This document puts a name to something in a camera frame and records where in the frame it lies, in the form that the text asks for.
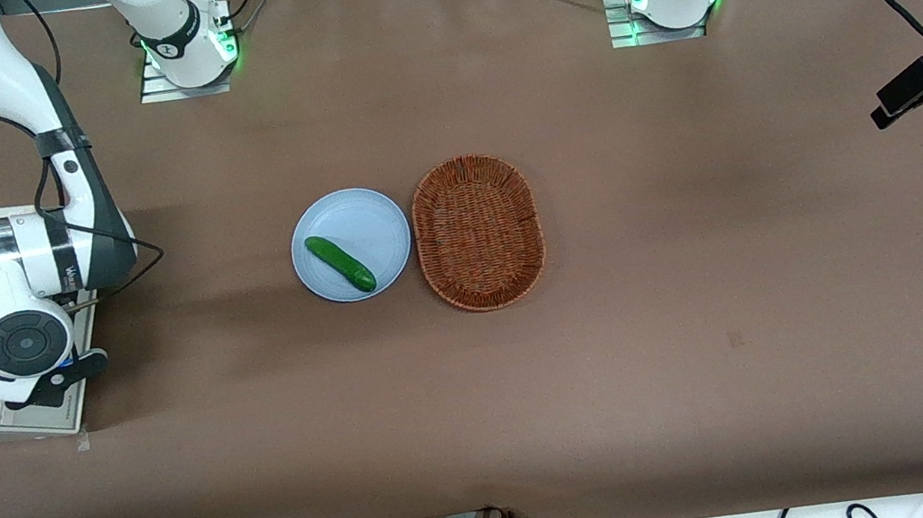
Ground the black cable along right arm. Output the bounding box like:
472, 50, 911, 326
28, 140, 171, 310

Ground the brown oval wicker basket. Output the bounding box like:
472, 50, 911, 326
405, 145, 555, 320

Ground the brown table cover sheet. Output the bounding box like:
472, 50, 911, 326
0, 0, 923, 518

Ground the light blue round plate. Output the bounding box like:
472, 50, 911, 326
284, 181, 420, 310

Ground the green cucumber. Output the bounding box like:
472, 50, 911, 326
303, 228, 379, 301

